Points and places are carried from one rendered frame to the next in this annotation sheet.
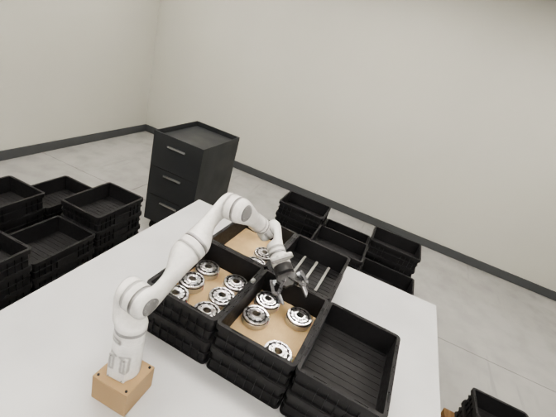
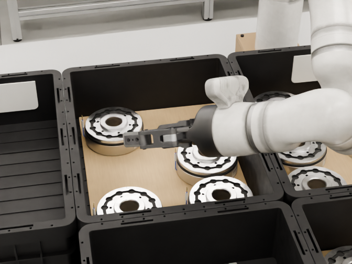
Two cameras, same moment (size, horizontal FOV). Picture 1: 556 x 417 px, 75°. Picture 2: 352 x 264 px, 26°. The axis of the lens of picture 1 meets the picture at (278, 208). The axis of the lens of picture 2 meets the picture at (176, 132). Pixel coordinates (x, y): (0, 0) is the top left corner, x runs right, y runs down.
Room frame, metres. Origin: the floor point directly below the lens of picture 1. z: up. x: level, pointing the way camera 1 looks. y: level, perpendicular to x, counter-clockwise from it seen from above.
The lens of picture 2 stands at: (1.94, -0.53, 1.67)
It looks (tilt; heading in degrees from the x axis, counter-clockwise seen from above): 38 degrees down; 153
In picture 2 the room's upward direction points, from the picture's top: straight up
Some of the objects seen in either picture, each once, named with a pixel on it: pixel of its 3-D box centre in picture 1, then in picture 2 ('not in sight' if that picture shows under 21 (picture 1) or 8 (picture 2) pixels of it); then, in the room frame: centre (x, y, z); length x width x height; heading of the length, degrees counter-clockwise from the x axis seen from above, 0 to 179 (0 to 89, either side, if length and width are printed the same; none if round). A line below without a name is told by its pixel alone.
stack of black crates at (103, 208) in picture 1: (103, 227); not in sight; (1.98, 1.08, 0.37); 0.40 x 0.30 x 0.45; 166
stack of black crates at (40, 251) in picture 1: (47, 261); not in sight; (1.59, 1.18, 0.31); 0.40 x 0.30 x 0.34; 166
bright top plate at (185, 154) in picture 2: (256, 314); (207, 154); (1.08, -0.04, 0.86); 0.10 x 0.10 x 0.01
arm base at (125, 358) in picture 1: (127, 347); (279, 14); (0.75, 0.31, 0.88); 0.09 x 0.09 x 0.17; 80
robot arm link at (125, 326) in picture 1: (133, 307); not in sight; (0.76, 0.31, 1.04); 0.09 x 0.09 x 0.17; 67
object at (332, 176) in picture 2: (236, 282); (316, 187); (1.23, 0.08, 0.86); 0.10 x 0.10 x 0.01
